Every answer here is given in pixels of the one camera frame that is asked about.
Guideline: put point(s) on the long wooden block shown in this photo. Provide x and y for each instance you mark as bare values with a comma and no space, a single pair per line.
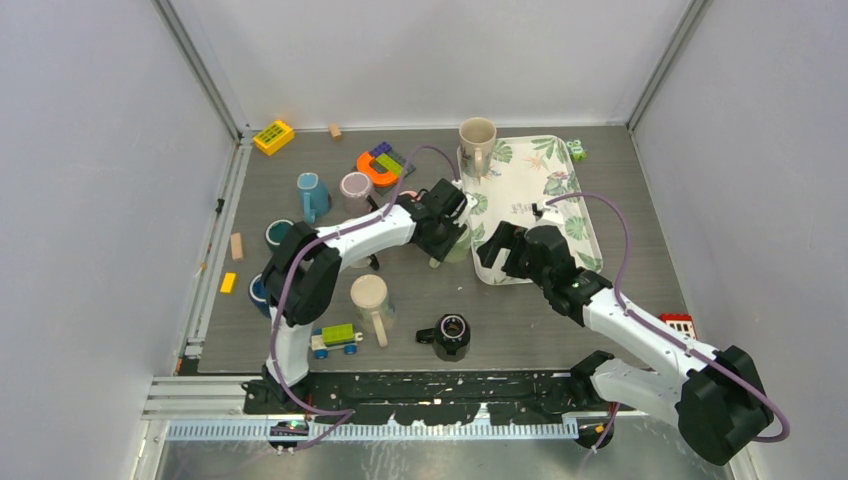
236,246

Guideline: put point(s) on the red window toy brick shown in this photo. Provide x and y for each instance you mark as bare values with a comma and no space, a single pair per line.
682,323

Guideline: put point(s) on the small wooden block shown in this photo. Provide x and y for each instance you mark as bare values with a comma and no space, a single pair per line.
335,132

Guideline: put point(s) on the green owl toy brick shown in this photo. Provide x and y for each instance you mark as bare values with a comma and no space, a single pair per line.
576,150

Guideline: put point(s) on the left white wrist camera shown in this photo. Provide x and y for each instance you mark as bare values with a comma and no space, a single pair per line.
470,201

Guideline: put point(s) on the toy brick car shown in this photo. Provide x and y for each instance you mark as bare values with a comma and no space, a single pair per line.
338,337

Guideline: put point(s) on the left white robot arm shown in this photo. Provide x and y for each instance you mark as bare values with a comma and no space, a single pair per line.
300,278

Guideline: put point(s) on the light blue mug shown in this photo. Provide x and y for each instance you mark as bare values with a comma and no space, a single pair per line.
314,197

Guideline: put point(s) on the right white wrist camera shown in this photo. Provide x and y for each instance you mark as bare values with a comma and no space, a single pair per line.
547,215

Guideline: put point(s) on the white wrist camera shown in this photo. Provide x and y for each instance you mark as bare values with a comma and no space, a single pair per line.
470,201
547,215

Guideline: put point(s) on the dark blue mug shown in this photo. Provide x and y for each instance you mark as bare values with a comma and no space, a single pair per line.
258,296

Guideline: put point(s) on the dark teal mug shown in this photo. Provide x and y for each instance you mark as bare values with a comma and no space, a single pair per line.
275,233

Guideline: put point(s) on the orange and purple brick pile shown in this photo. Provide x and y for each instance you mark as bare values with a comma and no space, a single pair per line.
383,165

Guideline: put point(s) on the beige seahorse mug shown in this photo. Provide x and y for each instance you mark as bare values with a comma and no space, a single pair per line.
374,308

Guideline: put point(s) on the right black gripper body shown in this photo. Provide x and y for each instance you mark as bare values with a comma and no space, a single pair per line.
539,275

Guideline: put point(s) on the floral leaf tray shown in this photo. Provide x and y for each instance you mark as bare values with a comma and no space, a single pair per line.
527,170

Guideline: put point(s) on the light green mug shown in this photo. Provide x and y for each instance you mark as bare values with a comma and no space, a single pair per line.
458,252

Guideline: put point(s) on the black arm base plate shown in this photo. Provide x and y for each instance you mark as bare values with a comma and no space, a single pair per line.
511,397

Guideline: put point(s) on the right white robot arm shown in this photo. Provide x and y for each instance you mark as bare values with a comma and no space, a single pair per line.
715,398

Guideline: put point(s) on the yellow toy brick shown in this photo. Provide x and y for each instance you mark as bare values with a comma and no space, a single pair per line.
274,137

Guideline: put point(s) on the black faceted mug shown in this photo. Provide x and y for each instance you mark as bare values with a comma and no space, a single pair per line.
449,338

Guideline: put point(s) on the beige floral mug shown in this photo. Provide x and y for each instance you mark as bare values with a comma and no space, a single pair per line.
478,136

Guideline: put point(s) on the small yellow block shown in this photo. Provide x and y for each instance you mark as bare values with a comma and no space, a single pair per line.
228,283

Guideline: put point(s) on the white mug black handle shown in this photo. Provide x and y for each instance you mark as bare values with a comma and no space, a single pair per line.
370,261

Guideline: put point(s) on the mauve mug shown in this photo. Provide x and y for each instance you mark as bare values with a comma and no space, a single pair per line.
357,191

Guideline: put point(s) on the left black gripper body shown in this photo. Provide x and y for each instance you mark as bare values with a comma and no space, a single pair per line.
439,246

